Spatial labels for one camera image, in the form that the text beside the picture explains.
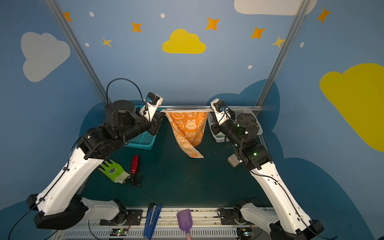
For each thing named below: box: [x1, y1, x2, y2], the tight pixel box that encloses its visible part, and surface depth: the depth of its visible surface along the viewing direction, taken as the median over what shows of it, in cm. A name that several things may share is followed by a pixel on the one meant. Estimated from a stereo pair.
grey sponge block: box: [227, 153, 240, 168], surface depth 95 cm
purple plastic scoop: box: [176, 209, 193, 235], surface depth 75 cm
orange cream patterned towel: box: [165, 112, 208, 158], surface depth 67 cm
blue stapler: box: [143, 202, 163, 240], surface depth 74 cm
